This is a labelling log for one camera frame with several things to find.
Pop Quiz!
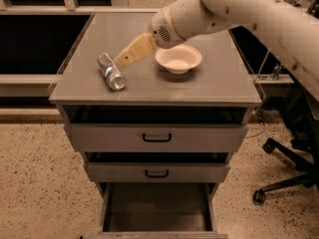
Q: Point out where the white paper bowl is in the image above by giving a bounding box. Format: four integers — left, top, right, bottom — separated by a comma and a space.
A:
155, 45, 202, 75

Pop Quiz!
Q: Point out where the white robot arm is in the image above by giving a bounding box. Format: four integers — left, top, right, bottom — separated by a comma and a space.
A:
115, 0, 319, 101

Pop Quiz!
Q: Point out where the grey drawer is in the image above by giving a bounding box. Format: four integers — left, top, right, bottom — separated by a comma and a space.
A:
65, 106, 248, 152
85, 152, 230, 183
89, 183, 228, 239

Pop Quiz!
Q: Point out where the grey bottom drawer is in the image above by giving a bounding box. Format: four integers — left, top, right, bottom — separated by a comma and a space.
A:
89, 183, 228, 239

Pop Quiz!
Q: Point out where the black office chair base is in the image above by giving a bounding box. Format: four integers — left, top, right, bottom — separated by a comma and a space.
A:
252, 97, 319, 206

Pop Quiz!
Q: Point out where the grey drawer cabinet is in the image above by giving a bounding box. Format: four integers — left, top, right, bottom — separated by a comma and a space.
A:
48, 12, 263, 239

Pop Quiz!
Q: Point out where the grey power cable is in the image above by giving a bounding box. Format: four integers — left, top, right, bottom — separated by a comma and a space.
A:
255, 50, 271, 82

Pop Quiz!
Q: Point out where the grey middle drawer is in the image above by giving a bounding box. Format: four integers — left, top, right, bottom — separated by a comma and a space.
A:
85, 152, 230, 183

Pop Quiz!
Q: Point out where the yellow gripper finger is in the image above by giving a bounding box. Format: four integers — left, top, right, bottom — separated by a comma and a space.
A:
114, 34, 158, 68

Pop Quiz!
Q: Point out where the grey top drawer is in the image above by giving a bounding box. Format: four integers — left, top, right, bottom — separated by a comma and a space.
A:
65, 106, 248, 152

